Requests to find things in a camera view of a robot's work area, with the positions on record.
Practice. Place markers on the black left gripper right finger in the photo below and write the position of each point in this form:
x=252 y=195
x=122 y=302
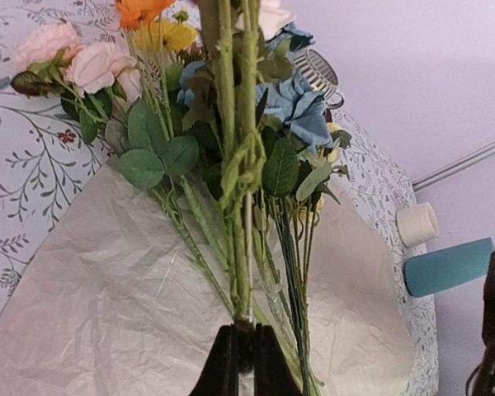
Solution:
x=272 y=375

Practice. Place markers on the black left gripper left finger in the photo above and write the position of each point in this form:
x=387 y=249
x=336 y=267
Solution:
x=220 y=374

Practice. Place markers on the teal vase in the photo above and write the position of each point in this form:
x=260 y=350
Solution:
x=444 y=269

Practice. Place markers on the cream wrapping paper sheet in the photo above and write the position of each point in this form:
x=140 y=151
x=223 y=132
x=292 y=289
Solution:
x=113 y=305

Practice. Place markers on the flower bouquet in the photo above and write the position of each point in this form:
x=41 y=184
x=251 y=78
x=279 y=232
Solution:
x=214 y=120

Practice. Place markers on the cream mug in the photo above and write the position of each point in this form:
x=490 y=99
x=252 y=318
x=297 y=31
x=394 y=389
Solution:
x=417 y=224

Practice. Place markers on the striped cup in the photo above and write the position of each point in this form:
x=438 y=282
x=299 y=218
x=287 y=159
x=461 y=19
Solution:
x=320 y=75

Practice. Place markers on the right aluminium frame post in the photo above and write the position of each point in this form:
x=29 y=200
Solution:
x=455 y=167

